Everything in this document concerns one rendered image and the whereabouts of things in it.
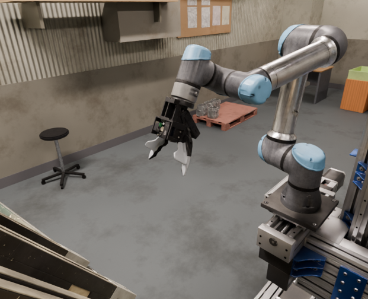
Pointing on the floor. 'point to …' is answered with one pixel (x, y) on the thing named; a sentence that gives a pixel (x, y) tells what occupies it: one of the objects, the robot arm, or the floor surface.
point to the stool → (53, 134)
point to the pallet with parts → (223, 113)
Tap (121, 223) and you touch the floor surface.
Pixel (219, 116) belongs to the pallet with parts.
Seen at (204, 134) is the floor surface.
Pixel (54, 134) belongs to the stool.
